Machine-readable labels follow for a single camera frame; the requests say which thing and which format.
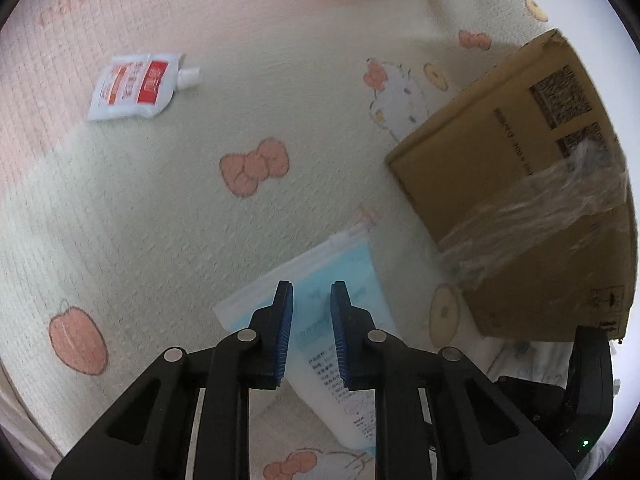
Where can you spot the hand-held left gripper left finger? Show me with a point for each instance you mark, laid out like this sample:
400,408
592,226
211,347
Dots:
282,332

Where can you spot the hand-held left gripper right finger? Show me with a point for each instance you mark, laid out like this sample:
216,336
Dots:
340,332

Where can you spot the light blue mask packet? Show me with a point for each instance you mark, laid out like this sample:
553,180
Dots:
320,270

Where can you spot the brown cardboard box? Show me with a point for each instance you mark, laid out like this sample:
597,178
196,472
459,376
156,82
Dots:
500,170

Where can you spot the white pouch with red label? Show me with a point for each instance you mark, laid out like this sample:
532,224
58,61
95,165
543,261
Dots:
130,90

